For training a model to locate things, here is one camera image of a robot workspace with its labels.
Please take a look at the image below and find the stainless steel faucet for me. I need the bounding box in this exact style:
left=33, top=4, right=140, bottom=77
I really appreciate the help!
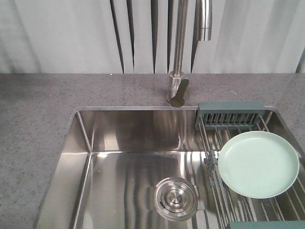
left=166, top=0, right=213, bottom=108

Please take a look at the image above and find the light green round plate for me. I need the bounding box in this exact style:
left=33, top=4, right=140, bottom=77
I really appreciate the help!
left=218, top=131, right=300, bottom=199

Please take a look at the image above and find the grey roll-up drying rack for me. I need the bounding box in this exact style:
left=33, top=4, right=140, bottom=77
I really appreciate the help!
left=195, top=101, right=305, bottom=229

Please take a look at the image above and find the stainless steel sink basin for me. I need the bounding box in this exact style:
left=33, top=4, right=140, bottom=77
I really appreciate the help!
left=33, top=106, right=305, bottom=229

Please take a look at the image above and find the sink drain strainer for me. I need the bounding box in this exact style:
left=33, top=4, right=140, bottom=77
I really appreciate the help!
left=154, top=177, right=198, bottom=221

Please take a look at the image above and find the white pleated curtain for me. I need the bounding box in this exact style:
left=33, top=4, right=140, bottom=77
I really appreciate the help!
left=0, top=0, right=305, bottom=73

